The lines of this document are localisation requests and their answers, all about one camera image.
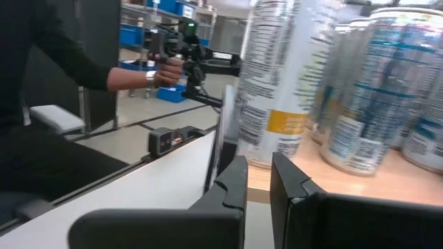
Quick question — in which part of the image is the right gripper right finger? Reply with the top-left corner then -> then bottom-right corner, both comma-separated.
269,151 -> 443,249

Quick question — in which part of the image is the person's hand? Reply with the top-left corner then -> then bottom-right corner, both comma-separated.
152,57 -> 184,89

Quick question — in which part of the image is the grey cabinet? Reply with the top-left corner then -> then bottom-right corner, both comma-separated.
210,15 -> 248,55

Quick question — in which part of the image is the Celsius Arctic can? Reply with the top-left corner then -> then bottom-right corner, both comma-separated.
401,62 -> 443,174

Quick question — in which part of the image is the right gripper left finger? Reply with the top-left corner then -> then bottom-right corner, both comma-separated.
68,155 -> 248,249

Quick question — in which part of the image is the white padded stool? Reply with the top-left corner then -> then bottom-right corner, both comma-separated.
29,104 -> 86,134

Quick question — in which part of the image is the dark partition panel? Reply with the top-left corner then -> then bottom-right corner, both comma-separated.
20,0 -> 122,132

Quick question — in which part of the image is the tall silver Celsius can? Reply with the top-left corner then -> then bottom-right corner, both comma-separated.
236,0 -> 343,170

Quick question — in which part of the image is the person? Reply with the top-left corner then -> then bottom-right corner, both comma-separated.
0,0 -> 150,205

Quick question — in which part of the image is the black table-level camera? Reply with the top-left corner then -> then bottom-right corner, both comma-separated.
147,127 -> 174,156

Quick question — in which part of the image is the blue storage bin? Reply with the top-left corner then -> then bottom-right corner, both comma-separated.
156,84 -> 188,104
119,26 -> 145,48

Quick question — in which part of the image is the blue silver Red Bull can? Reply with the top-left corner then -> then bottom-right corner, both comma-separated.
320,6 -> 443,176
311,17 -> 371,145

